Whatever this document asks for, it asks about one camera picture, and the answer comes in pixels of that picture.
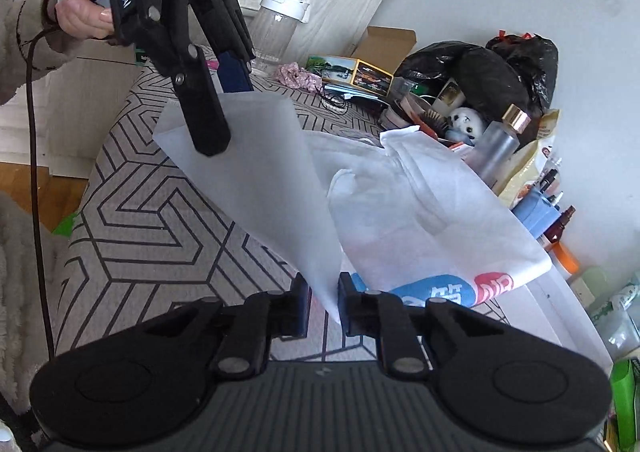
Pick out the black cord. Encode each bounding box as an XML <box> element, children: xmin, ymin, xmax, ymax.
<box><xmin>319</xmin><ymin>86</ymin><xmax>352</xmax><ymax>112</ymax></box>

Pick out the black bag with red tie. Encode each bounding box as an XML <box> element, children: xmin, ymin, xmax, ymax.
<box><xmin>486</xmin><ymin>31</ymin><xmax>559</xmax><ymax>115</ymax></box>

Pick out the white plush toy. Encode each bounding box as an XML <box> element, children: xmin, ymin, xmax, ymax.
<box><xmin>446</xmin><ymin>107</ymin><xmax>489</xmax><ymax>141</ymax></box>

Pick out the green packet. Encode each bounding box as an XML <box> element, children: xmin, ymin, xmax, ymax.
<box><xmin>606</xmin><ymin>358</ymin><xmax>640</xmax><ymax>435</ymax></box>

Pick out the orange bottle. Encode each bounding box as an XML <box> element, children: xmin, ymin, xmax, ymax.
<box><xmin>546</xmin><ymin>241</ymin><xmax>582</xmax><ymax>279</ymax></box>

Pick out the white tablet box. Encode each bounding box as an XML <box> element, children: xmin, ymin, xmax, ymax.
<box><xmin>524</xmin><ymin>268</ymin><xmax>615</xmax><ymax>375</ymax></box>

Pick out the white shopping bag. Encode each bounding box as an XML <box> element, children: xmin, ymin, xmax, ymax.
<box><xmin>152</xmin><ymin>91</ymin><xmax>554</xmax><ymax>329</ymax></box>

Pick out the cream snack bag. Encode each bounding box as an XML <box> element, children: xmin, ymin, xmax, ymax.
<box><xmin>497</xmin><ymin>110</ymin><xmax>562</xmax><ymax>209</ymax></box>

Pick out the person's left forearm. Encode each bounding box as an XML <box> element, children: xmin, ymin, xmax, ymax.
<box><xmin>0</xmin><ymin>0</ymin><xmax>77</xmax><ymax>106</ymax></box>

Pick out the blue packet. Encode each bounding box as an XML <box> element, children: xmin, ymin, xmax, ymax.
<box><xmin>511</xmin><ymin>183</ymin><xmax>562</xmax><ymax>239</ymax></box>

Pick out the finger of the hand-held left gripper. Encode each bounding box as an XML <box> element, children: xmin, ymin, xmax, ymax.
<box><xmin>189</xmin><ymin>0</ymin><xmax>258</xmax><ymax>94</ymax></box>
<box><xmin>149</xmin><ymin>0</ymin><xmax>232</xmax><ymax>157</ymax></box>

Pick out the clear bottle rose-gold cap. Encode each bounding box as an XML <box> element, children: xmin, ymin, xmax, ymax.
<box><xmin>464</xmin><ymin>104</ymin><xmax>532</xmax><ymax>194</ymax></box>

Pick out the colourful picture box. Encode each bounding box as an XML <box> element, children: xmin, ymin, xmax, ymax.
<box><xmin>305</xmin><ymin>55</ymin><xmax>394</xmax><ymax>96</ymax></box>

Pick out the fluffy beige cloth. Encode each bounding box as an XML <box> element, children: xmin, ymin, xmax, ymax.
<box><xmin>0</xmin><ymin>191</ymin><xmax>68</xmax><ymax>415</ymax></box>

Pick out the black plastic bag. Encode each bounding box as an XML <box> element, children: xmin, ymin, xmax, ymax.
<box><xmin>394</xmin><ymin>41</ymin><xmax>532</xmax><ymax>130</ymax></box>

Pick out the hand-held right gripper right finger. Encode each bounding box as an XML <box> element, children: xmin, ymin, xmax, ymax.
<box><xmin>338</xmin><ymin>272</ymin><xmax>503</xmax><ymax>381</ymax></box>

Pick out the open cardboard box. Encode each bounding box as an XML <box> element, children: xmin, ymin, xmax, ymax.
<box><xmin>349</xmin><ymin>26</ymin><xmax>417</xmax><ymax>64</ymax></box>

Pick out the clear shaker bottle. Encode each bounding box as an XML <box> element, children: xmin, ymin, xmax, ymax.
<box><xmin>249</xmin><ymin>0</ymin><xmax>312</xmax><ymax>76</ymax></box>

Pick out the red-brown bottle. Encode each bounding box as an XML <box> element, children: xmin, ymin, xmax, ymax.
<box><xmin>541</xmin><ymin>205</ymin><xmax>577</xmax><ymax>244</ymax></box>

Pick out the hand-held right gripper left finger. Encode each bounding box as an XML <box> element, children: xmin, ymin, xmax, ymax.
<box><xmin>145</xmin><ymin>273</ymin><xmax>309</xmax><ymax>381</ymax></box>

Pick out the pink scrunchie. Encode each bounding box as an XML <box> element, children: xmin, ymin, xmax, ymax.
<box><xmin>271</xmin><ymin>61</ymin><xmax>327</xmax><ymax>92</ymax></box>

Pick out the geometric patterned tablecloth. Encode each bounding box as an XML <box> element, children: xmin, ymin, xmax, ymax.
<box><xmin>54</xmin><ymin>46</ymin><xmax>616</xmax><ymax>364</ymax></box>

